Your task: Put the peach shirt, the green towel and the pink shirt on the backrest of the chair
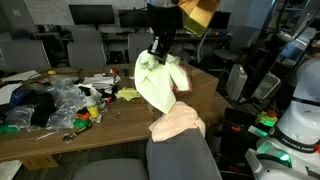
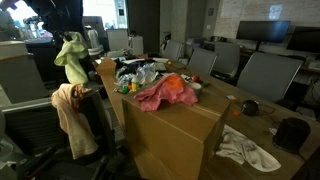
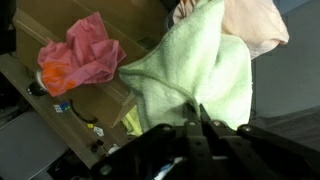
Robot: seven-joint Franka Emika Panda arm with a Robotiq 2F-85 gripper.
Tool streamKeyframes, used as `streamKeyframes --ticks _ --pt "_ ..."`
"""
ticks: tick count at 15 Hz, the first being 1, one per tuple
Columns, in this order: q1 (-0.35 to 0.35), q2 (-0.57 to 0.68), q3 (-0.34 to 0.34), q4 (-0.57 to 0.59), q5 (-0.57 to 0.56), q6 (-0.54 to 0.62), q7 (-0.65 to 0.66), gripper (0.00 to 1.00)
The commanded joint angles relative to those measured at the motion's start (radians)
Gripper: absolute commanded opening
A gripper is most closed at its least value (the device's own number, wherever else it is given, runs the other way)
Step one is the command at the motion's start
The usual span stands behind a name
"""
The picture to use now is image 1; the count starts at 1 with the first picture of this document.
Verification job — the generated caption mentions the white paper sheet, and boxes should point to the white paper sheet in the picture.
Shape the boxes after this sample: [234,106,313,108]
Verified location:
[0,69,42,84]
[0,82,24,106]

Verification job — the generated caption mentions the peach shirt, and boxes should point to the peach shirt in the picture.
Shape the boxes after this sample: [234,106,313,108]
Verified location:
[148,101,207,143]

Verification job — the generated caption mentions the thin white stick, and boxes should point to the thin white stick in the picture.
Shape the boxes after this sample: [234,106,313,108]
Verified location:
[34,131,60,141]

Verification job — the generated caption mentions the yellow-handled pliers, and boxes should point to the yellow-handled pliers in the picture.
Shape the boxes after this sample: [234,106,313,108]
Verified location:
[62,124,93,143]

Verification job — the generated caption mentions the black cloth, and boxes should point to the black cloth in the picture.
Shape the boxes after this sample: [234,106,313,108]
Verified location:
[19,92,58,128]

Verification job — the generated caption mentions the small green object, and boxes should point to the small green object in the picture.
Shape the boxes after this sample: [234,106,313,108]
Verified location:
[72,118,92,130]

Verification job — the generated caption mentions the large brown cardboard box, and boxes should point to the large brown cardboard box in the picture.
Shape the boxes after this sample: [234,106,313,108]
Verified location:
[139,64,220,134]

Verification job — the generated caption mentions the yellow cleaning cloth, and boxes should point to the yellow cleaning cloth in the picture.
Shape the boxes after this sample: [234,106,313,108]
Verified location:
[115,86,142,102]

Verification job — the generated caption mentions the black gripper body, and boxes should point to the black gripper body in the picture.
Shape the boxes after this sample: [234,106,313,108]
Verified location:
[146,3,185,38]

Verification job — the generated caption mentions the green plastic item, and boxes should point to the green plastic item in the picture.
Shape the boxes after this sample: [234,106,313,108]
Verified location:
[0,124,18,135]

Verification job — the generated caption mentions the white bottle yellow liquid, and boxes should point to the white bottle yellow liquid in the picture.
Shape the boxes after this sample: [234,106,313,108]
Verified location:
[84,89,101,120]

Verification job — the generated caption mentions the blue bagged item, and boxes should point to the blue bagged item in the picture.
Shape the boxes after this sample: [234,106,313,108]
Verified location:
[9,88,35,108]

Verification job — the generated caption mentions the black computer monitor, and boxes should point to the black computer monitor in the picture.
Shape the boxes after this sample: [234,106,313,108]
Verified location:
[68,3,116,31]
[208,10,232,30]
[117,8,149,30]

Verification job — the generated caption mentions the white space heater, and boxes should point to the white space heater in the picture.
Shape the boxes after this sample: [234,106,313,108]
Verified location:
[252,71,282,100]
[225,63,248,102]

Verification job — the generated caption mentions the clear plastic bag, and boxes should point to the clear plastic bag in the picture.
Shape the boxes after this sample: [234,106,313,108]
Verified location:
[3,78,88,132]

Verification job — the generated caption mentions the green lit gadget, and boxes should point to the green lit gadget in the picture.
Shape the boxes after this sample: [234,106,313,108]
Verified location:
[255,110,278,128]

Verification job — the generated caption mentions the low cardboard carton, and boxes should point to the low cardboard carton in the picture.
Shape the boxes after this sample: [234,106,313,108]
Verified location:
[19,153,60,171]

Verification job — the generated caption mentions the white paper stack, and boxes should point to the white paper stack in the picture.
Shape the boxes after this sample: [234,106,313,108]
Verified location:
[80,73,122,90]

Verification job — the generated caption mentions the light green towel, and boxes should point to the light green towel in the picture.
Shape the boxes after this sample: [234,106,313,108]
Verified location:
[133,49,191,115]

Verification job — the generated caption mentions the orange plastic item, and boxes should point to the orange plastic item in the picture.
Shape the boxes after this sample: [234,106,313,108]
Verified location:
[75,112,92,121]

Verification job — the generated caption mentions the grey office chair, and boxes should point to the grey office chair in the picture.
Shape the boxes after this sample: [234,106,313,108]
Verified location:
[127,31,158,64]
[213,28,256,64]
[71,127,223,180]
[66,41,108,69]
[70,29,105,45]
[0,39,52,73]

